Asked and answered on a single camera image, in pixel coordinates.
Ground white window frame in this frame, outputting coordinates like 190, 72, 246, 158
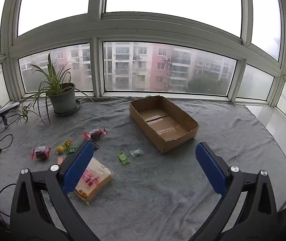
0, 0, 286, 126

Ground brown cardboard box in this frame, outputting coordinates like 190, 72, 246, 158
129, 95, 199, 154

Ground grey blanket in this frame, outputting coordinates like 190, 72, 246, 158
0, 96, 286, 241

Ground large yellow bread packet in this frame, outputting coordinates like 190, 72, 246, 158
74, 157, 114, 204

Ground red date snack packet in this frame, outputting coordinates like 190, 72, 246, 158
31, 146, 51, 160
83, 128, 108, 141

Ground green spider plant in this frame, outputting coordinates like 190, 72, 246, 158
15, 53, 94, 127

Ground white and black device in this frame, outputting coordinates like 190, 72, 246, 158
0, 102, 20, 126

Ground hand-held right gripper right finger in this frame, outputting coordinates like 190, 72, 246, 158
190, 142, 280, 241

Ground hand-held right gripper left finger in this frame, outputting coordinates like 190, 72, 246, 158
9, 141, 101, 241

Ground yellow candy packet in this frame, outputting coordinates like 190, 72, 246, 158
56, 140, 73, 154

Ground flat green snack packet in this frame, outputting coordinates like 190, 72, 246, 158
115, 151, 129, 165

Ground green plant pot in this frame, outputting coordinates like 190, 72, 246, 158
48, 83, 77, 113

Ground green pot saucer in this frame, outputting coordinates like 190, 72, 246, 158
53, 98, 81, 116

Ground apartment buildings outside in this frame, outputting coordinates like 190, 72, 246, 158
0, 41, 286, 106

